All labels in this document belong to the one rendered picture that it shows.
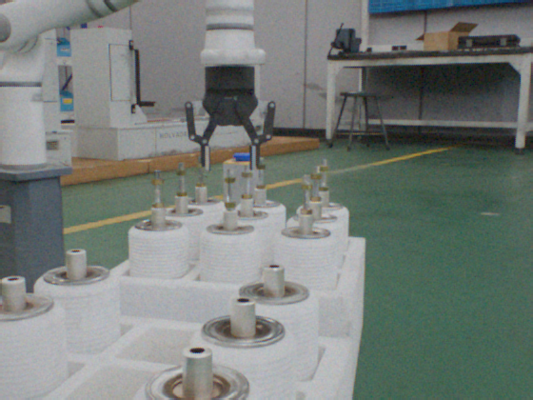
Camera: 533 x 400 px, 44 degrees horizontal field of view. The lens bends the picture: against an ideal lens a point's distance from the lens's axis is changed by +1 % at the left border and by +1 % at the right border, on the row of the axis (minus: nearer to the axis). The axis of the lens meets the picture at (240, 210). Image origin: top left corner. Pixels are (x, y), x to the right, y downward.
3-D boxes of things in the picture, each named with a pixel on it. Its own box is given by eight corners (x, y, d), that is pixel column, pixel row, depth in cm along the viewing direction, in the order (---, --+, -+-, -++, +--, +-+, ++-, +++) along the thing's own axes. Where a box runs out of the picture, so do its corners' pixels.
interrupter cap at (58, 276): (29, 285, 74) (29, 279, 74) (66, 268, 81) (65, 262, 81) (89, 290, 72) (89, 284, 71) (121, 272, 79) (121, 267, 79)
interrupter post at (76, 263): (62, 280, 75) (61, 252, 75) (73, 274, 78) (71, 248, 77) (81, 282, 75) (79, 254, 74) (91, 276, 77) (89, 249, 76)
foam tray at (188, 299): (98, 390, 103) (94, 279, 100) (178, 310, 140) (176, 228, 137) (349, 418, 94) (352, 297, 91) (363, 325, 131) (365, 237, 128)
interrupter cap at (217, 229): (198, 234, 99) (198, 230, 99) (217, 225, 106) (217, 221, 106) (244, 238, 97) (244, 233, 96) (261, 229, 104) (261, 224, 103)
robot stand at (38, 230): (-17, 304, 145) (-27, 168, 139) (38, 287, 156) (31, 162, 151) (25, 316, 136) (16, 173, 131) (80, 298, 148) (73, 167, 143)
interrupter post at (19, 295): (-4, 313, 64) (-6, 281, 64) (11, 306, 67) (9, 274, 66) (17, 316, 64) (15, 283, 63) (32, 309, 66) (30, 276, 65)
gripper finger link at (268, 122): (268, 100, 97) (259, 138, 98) (281, 103, 97) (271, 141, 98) (266, 99, 100) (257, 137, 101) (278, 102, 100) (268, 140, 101)
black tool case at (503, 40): (463, 52, 532) (464, 38, 530) (519, 50, 513) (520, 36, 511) (455, 50, 502) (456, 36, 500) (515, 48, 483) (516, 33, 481)
